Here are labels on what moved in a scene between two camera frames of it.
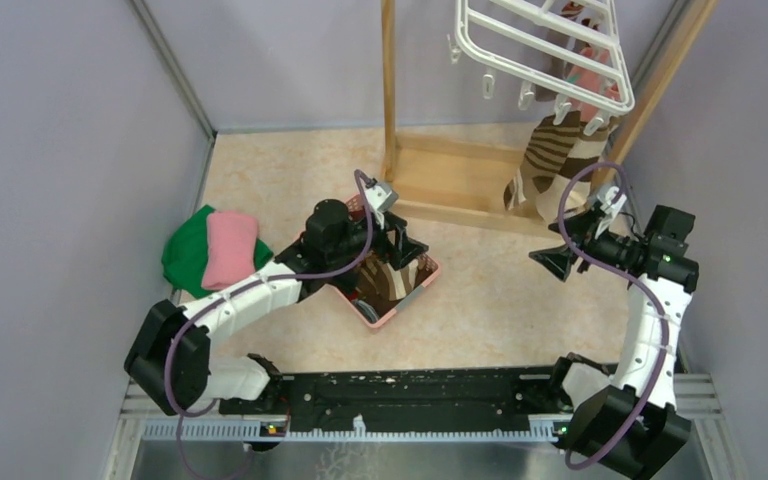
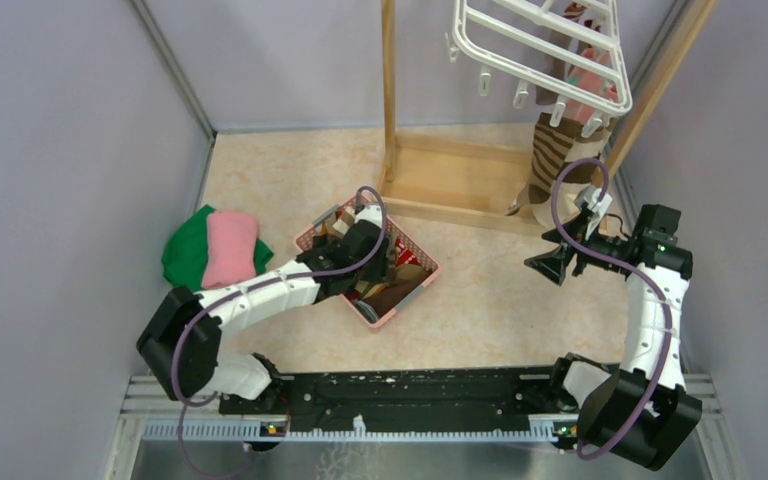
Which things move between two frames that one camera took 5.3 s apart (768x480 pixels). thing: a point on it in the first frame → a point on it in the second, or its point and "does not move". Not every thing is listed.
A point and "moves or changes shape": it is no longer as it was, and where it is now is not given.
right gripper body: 610,247 does not move
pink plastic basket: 376,290 does not move
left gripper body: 382,245 → 378,270
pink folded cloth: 231,238 does not move
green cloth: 184,255 does not move
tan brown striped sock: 549,149 moves or changes shape
